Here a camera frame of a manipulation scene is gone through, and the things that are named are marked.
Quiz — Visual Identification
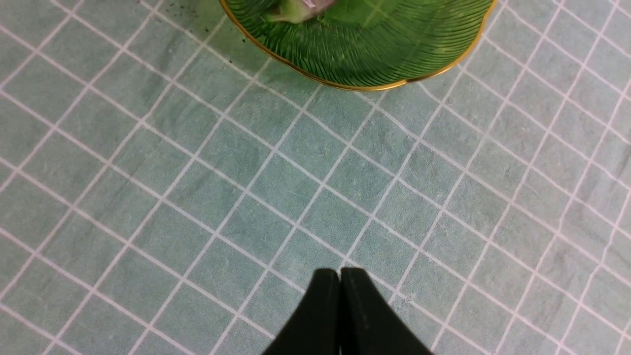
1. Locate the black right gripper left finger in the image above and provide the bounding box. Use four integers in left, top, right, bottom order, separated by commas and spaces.
263, 268, 340, 355

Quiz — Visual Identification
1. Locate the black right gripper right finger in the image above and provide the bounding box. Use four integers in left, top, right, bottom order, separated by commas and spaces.
340, 268, 432, 355

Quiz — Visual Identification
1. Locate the purple eggplant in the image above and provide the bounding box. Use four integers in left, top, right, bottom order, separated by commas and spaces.
262, 0, 337, 24

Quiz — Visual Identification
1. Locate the green checkered tablecloth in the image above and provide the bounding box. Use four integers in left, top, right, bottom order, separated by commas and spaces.
1, 0, 630, 355

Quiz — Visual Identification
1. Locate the green transparent plastic plate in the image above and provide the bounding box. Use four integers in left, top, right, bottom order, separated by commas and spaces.
221, 0, 495, 91

